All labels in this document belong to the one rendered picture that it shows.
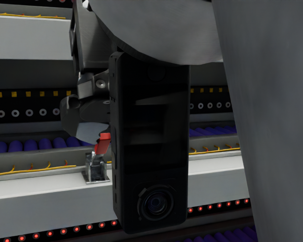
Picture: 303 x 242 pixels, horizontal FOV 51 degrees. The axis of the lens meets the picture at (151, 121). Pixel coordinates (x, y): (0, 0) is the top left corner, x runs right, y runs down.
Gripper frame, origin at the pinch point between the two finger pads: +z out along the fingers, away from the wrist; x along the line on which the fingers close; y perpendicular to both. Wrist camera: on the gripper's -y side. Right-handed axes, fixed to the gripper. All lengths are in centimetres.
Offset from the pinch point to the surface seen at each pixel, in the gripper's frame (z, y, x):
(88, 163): 4.8, -1.4, 1.0
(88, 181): 5.4, -3.3, 1.0
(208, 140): 9.9, 1.4, -18.2
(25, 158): 9.5, 0.9, 7.8
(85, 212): 6.0, -6.7, 1.6
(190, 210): 23.2, -8.2, -19.3
